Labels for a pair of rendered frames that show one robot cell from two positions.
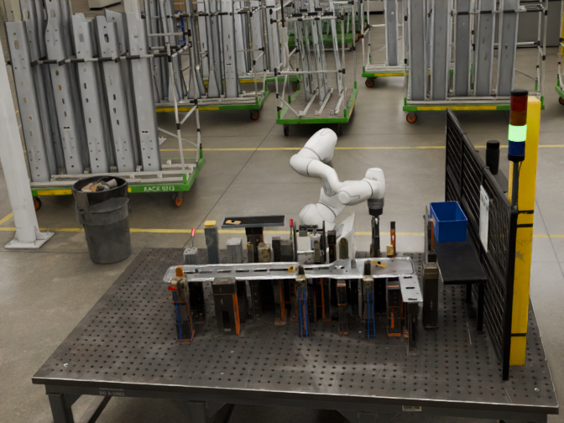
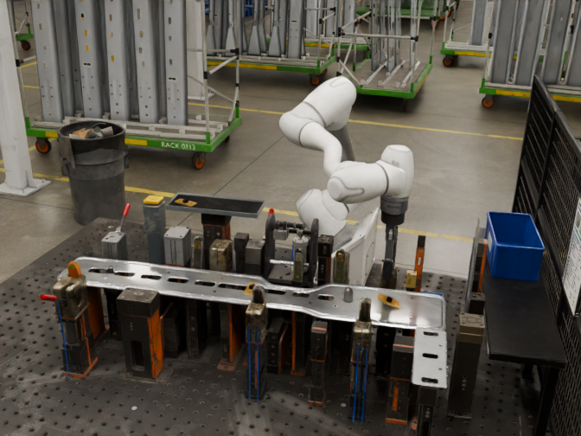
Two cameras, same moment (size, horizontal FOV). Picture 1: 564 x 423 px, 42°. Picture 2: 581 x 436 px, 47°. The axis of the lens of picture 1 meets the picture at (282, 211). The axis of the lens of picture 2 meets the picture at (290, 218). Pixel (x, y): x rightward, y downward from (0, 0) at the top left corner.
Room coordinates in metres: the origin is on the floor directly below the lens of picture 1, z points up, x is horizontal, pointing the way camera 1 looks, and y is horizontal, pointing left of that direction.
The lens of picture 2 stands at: (1.61, -0.38, 2.20)
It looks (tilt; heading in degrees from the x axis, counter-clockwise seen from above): 24 degrees down; 6
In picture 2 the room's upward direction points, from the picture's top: 1 degrees clockwise
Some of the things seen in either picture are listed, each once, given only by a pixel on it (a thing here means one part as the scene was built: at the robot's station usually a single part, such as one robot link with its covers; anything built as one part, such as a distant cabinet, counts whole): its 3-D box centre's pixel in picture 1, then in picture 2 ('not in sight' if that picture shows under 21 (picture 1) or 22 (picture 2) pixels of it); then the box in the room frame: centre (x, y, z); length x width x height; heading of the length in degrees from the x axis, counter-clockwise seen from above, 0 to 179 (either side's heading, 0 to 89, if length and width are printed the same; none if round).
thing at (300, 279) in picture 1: (302, 305); (256, 349); (3.46, -0.07, 0.87); 0.12 x 0.09 x 0.35; 175
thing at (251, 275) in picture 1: (288, 270); (245, 290); (3.63, -0.01, 1.00); 1.38 x 0.22 x 0.02; 85
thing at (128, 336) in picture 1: (303, 311); (270, 350); (3.73, -0.08, 0.68); 2.56 x 1.61 x 0.04; 78
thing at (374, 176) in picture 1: (373, 183); (393, 170); (3.59, -0.48, 1.48); 0.13 x 0.11 x 0.16; 129
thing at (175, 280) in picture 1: (182, 308); (75, 325); (3.50, 0.57, 0.88); 0.15 x 0.11 x 0.36; 175
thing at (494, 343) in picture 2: (451, 245); (513, 285); (3.76, -0.94, 1.02); 0.90 x 0.22 x 0.03; 175
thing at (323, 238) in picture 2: (332, 265); (323, 288); (3.83, -0.27, 0.91); 0.07 x 0.05 x 0.42; 175
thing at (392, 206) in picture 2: (375, 201); (393, 201); (3.59, -0.49, 1.38); 0.09 x 0.09 x 0.06
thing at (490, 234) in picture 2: (447, 221); (512, 244); (3.93, -0.96, 1.10); 0.30 x 0.17 x 0.13; 178
